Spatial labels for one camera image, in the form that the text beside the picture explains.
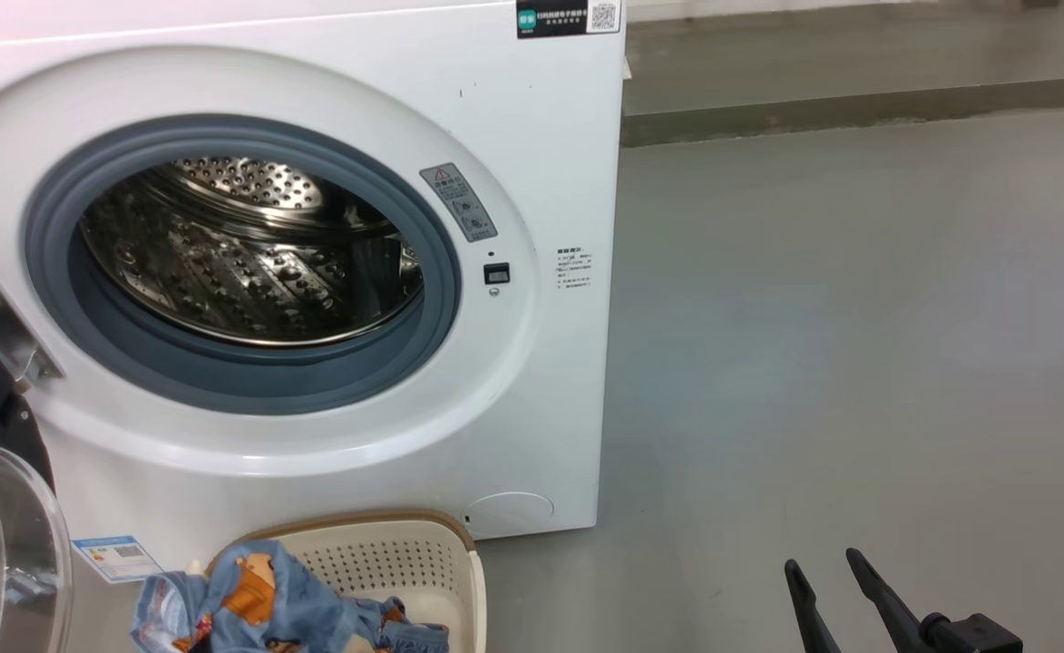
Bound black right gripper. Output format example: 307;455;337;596
785;548;1023;653

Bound blue cartoon print shorts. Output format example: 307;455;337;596
350;597;451;653

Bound blue cartoon print shirt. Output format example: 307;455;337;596
131;540;378;653

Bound cream perforated laundry basket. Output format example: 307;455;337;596
205;510;489;653

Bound white front-load washing machine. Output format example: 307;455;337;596
0;0;628;586

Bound grey rubber door gasket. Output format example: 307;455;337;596
22;113;462;416

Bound round white filter cover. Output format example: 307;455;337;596
464;492;555;539

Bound small printed text label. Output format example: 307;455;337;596
556;247;593;291

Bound grey warning sticker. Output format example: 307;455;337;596
420;163;499;243

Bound black QR code sticker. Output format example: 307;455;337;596
516;0;621;39

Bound perforated steel washer drum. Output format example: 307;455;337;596
78;156;425;348

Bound blue energy label sticker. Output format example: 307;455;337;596
72;535;165;584

